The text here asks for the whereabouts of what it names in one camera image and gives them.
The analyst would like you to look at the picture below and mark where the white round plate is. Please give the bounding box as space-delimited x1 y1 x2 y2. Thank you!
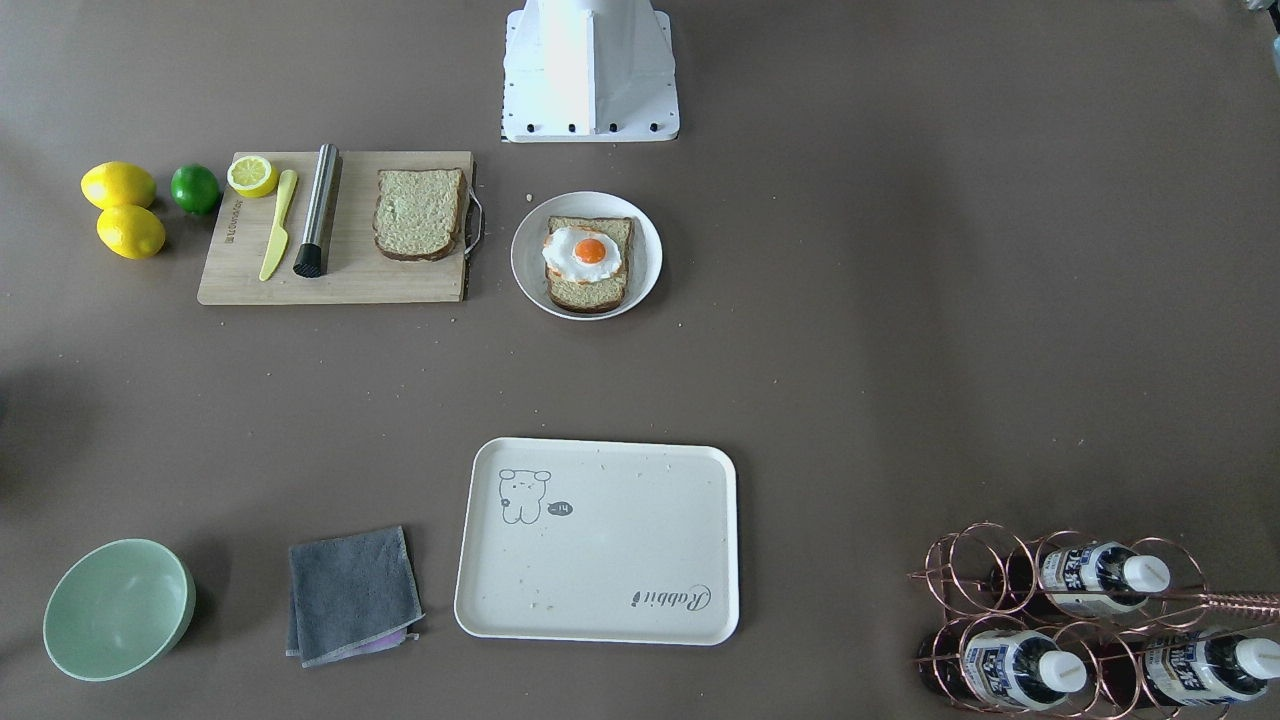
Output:
509 191 663 322

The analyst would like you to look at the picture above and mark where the brown bread slice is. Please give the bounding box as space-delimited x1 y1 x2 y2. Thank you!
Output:
372 168 468 261

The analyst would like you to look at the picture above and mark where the cream rabbit tray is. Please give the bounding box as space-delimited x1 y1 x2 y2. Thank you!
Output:
453 437 740 646

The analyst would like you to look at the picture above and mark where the bread slice on plate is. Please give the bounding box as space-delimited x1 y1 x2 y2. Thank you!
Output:
544 217 634 313

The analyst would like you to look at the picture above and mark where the fried egg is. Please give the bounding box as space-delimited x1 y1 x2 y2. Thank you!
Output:
541 225 623 284

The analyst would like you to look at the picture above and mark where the bamboo cutting board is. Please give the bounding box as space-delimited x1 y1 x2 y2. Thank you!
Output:
197 149 475 305

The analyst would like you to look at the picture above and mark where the steel muddler black tip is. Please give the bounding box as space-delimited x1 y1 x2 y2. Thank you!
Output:
292 143 340 279

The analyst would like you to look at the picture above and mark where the grey folded cloth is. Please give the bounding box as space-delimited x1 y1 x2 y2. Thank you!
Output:
285 525 425 667

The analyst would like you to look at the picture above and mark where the yellow plastic knife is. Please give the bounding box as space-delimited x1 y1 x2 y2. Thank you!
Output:
259 169 298 282

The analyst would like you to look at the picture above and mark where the halved lemon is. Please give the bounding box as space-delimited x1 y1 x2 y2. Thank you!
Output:
227 155 280 199

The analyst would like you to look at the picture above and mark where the green lime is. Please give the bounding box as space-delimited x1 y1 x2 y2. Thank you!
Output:
170 164 221 217

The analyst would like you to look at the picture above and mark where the lower bottle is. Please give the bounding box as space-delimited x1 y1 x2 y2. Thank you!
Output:
916 630 1091 711
1114 629 1279 708

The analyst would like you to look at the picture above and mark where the top bottle in rack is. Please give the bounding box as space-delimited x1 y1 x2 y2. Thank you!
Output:
987 541 1172 621

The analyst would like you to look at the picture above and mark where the lower yellow lemon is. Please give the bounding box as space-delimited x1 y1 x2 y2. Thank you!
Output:
96 204 166 259

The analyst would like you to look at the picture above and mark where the yellow lemon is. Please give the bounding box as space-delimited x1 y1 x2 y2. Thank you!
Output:
96 204 166 259
79 161 157 210

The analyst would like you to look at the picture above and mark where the upper yellow lemon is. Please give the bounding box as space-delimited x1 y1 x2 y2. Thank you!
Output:
79 161 157 210

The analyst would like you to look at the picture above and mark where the mint green bowl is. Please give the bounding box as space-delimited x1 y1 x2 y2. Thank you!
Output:
44 538 196 682

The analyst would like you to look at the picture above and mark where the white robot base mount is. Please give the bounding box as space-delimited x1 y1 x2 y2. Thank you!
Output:
500 1 681 143

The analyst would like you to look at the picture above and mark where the copper wire bottle rack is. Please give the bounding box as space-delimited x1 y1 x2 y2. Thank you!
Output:
913 523 1277 719

